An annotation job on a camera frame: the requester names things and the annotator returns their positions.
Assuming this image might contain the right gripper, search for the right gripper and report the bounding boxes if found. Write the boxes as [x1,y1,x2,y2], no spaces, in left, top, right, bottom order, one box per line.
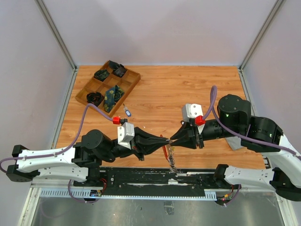
[169,118,243,148]

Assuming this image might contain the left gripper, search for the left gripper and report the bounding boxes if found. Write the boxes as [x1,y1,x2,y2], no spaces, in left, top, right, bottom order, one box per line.
[102,127,170,161]

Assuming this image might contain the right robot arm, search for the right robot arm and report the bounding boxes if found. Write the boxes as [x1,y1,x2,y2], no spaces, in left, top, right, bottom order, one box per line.
[171,94,301,202]

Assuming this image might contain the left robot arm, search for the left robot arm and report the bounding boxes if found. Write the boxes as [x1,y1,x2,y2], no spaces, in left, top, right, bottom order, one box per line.
[3,127,169,186]

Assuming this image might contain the key with blue tag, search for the key with blue tag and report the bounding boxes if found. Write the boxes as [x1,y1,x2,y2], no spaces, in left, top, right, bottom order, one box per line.
[123,104,132,117]

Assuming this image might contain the grey foam pad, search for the grey foam pad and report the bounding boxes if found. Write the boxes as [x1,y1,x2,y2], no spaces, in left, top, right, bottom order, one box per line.
[225,137,243,151]

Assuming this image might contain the blue tie yellow flowers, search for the blue tie yellow flowers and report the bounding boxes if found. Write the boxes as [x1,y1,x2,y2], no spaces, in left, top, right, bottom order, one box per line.
[103,85,125,113]

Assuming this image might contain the wooden compartment tray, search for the wooden compartment tray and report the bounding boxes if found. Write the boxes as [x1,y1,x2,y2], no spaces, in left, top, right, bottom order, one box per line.
[75,60,141,117]

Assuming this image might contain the dark tie orange flowers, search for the dark tie orange flowers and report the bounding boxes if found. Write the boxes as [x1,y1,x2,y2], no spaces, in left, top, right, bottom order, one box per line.
[86,92,104,106]

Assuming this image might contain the dark tie purple pattern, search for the dark tie purple pattern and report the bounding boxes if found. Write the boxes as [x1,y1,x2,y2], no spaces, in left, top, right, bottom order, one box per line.
[113,67,127,78]

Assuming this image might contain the green patterned rolled tie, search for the green patterned rolled tie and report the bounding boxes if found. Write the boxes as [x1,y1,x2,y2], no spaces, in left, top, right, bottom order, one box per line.
[94,69,110,81]

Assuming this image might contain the dark folded tie back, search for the dark folded tie back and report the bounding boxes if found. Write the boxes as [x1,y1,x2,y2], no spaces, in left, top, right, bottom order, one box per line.
[108,60,124,70]

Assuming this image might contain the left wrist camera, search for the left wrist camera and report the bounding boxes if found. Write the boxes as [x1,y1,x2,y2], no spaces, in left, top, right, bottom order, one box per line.
[117,122,135,149]

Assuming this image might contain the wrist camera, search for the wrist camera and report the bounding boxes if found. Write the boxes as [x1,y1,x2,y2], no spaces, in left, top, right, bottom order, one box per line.
[117,122,135,149]
[182,104,203,122]

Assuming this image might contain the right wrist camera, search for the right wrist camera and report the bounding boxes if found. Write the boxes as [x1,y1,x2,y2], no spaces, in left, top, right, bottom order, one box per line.
[182,104,203,122]

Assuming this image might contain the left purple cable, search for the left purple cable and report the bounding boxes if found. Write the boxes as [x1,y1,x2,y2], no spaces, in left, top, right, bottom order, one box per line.
[0,103,116,204]

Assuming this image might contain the purple cable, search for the purple cable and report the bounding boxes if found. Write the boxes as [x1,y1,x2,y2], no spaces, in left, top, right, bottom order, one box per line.
[203,85,301,161]
[0,103,116,204]

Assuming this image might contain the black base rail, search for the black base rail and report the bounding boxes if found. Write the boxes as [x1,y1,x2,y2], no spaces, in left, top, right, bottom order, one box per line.
[73,167,238,199]

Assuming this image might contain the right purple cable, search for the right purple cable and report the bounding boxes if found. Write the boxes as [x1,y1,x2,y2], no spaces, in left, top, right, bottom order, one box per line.
[203,85,301,161]

